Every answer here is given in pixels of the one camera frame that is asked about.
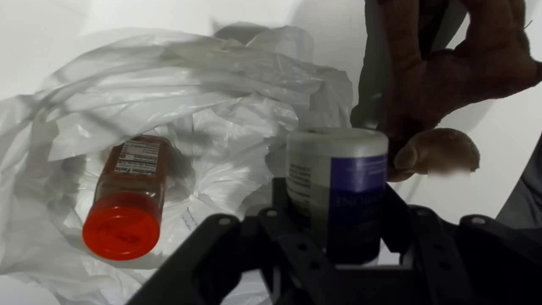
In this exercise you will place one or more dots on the brown teddy bear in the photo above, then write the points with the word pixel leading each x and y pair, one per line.
pixel 429 58

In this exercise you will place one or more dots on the brown jar with red lid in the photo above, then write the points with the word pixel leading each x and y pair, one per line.
pixel 124 221

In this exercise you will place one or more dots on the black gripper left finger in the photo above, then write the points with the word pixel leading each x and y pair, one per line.
pixel 287 228

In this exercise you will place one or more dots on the clear plastic bag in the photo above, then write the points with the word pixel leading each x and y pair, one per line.
pixel 222 104

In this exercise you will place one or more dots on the white bottle with purple label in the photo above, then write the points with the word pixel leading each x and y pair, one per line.
pixel 336 180

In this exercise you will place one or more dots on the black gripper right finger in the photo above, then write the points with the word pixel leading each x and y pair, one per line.
pixel 405 226

